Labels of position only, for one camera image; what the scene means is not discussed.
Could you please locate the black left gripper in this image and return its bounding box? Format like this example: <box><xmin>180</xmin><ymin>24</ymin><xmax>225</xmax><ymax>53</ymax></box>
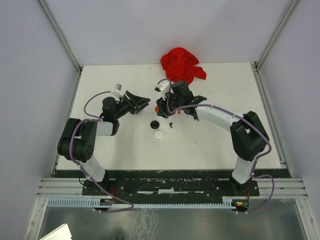
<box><xmin>113</xmin><ymin>90</ymin><xmax>151</xmax><ymax>120</ymax></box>

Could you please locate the white earbud charging case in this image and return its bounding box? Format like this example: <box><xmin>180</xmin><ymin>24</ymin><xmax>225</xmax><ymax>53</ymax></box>
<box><xmin>154</xmin><ymin>130</ymin><xmax>165</xmax><ymax>140</ymax></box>

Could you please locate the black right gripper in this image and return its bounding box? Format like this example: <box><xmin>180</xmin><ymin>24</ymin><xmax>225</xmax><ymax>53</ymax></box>
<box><xmin>156</xmin><ymin>89</ymin><xmax>184</xmax><ymax>119</ymax></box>

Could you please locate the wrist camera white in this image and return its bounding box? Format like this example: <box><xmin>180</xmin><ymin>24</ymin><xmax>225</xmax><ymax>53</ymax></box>
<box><xmin>111</xmin><ymin>83</ymin><xmax>124</xmax><ymax>99</ymax></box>
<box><xmin>154</xmin><ymin>79</ymin><xmax>172</xmax><ymax>99</ymax></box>

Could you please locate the grey metal plate corner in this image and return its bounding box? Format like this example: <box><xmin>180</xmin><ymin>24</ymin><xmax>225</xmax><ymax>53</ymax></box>
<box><xmin>40</xmin><ymin>223</ymin><xmax>72</xmax><ymax>240</ymax></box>

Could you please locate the black earbud charging case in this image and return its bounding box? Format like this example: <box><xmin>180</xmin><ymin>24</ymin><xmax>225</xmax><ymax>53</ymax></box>
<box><xmin>150</xmin><ymin>120</ymin><xmax>160</xmax><ymax>129</ymax></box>

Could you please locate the aluminium front rail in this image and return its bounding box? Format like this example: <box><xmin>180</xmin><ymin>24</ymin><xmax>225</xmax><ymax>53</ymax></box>
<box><xmin>37</xmin><ymin>178</ymin><xmax>307</xmax><ymax>199</ymax></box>

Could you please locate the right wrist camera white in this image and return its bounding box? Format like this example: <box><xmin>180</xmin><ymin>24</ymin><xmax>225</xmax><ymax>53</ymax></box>
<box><xmin>154</xmin><ymin>79</ymin><xmax>172</xmax><ymax>99</ymax></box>

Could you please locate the aluminium frame post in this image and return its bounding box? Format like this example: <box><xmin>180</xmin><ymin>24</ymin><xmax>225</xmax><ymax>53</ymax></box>
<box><xmin>254</xmin><ymin>0</ymin><xmax>301</xmax><ymax>72</ymax></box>
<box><xmin>36</xmin><ymin>0</ymin><xmax>82</xmax><ymax>73</ymax></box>

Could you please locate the white slotted cable duct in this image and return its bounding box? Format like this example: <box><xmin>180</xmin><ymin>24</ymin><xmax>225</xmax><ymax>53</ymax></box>
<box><xmin>47</xmin><ymin>197</ymin><xmax>236</xmax><ymax>210</ymax></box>

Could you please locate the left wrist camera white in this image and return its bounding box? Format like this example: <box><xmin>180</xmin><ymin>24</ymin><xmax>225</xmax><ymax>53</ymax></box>
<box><xmin>111</xmin><ymin>83</ymin><xmax>124</xmax><ymax>99</ymax></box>

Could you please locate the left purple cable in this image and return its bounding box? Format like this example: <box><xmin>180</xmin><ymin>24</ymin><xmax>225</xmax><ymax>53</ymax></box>
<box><xmin>69</xmin><ymin>90</ymin><xmax>135</xmax><ymax>214</ymax></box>

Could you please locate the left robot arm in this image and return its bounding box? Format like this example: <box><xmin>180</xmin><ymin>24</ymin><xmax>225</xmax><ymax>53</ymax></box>
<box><xmin>57</xmin><ymin>91</ymin><xmax>151</xmax><ymax>195</ymax></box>

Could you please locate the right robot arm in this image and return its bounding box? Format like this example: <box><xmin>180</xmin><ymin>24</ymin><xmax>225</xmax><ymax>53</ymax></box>
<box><xmin>155</xmin><ymin>78</ymin><xmax>272</xmax><ymax>196</ymax></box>

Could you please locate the red crumpled cloth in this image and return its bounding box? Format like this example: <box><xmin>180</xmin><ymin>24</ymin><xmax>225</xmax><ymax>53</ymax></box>
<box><xmin>160</xmin><ymin>47</ymin><xmax>207</xmax><ymax>85</ymax></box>

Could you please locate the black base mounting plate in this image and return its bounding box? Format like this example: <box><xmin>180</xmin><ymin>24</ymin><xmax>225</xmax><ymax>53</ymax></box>
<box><xmin>82</xmin><ymin>174</ymin><xmax>260</xmax><ymax>204</ymax></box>

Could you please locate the right aluminium frame post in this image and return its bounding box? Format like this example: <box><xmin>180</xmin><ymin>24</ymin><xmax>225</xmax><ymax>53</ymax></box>
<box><xmin>254</xmin><ymin>0</ymin><xmax>301</xmax><ymax>72</ymax></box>

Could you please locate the left aluminium frame post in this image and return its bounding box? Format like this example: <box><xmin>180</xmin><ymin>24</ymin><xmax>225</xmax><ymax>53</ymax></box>
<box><xmin>36</xmin><ymin>0</ymin><xmax>82</xmax><ymax>73</ymax></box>

